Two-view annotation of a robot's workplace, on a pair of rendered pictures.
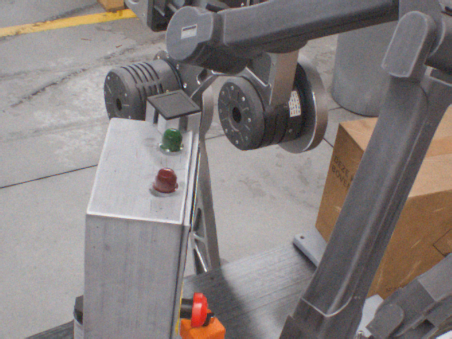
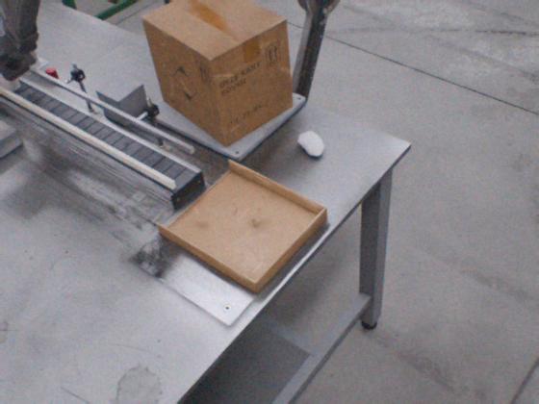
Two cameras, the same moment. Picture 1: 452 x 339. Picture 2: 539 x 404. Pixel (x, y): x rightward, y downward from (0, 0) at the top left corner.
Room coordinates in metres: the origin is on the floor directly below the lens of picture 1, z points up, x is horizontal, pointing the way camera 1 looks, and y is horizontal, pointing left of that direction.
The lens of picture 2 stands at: (1.23, -1.79, 1.88)
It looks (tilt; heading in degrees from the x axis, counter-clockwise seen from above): 46 degrees down; 81
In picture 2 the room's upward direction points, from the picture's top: 7 degrees counter-clockwise
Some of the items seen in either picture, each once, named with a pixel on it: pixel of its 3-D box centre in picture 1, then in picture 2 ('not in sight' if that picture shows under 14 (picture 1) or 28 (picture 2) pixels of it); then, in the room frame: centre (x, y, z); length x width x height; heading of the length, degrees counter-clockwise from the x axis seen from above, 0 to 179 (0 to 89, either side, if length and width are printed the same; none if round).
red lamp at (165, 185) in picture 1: (165, 179); not in sight; (0.66, 0.06, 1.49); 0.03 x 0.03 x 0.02
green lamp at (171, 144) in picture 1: (171, 140); not in sight; (0.73, 0.06, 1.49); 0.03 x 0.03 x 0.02
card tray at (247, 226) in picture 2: not in sight; (242, 220); (1.30, -0.84, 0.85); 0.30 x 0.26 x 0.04; 128
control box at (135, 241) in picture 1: (142, 235); not in sight; (0.69, 0.08, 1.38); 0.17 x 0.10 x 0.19; 3
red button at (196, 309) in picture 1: (193, 309); not in sight; (0.65, 0.01, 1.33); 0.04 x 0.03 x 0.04; 3
